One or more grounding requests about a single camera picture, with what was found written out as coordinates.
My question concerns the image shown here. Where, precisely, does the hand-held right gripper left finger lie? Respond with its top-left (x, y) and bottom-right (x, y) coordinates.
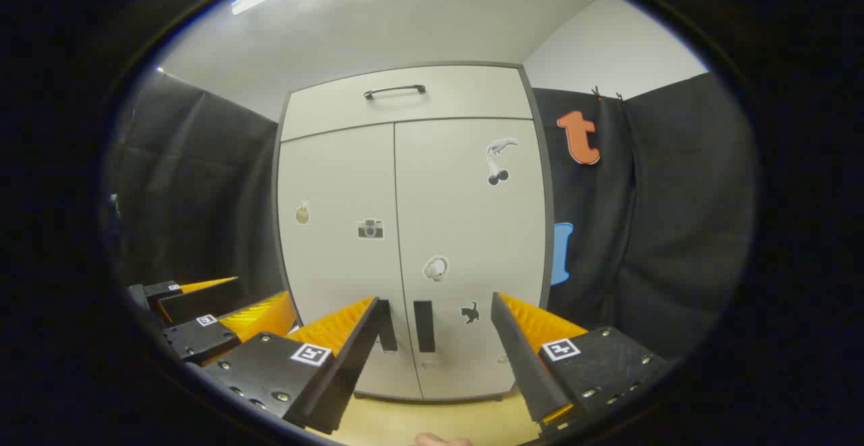
top-left (201, 296), bottom-right (391, 435)

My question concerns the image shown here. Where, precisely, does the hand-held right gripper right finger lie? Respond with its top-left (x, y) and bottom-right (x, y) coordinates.
top-left (490, 291), bottom-right (670, 437)

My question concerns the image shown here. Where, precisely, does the black door handle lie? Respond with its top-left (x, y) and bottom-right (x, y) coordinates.
top-left (413, 300), bottom-right (436, 354)
top-left (378, 300), bottom-right (399, 354)

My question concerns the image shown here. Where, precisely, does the grey double-door shoe cabinet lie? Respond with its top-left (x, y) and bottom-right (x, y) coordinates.
top-left (272, 61), bottom-right (556, 404)

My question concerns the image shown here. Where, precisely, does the camera sticker shoe cabinet door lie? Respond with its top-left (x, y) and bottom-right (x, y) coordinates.
top-left (277, 122), bottom-right (424, 401)

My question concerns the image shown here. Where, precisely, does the headphone sticker shoe cabinet door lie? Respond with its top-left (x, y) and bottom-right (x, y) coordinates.
top-left (394, 117), bottom-right (549, 401)

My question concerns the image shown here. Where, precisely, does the grey cabinet drawer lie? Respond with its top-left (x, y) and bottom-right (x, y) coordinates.
top-left (280, 65), bottom-right (535, 143)

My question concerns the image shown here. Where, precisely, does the black backdrop cloth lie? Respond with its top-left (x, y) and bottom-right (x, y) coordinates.
top-left (532, 72), bottom-right (757, 360)
top-left (105, 70), bottom-right (286, 312)

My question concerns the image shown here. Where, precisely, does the black drawer handle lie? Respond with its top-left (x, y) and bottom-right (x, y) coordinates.
top-left (363, 84), bottom-right (427, 101)

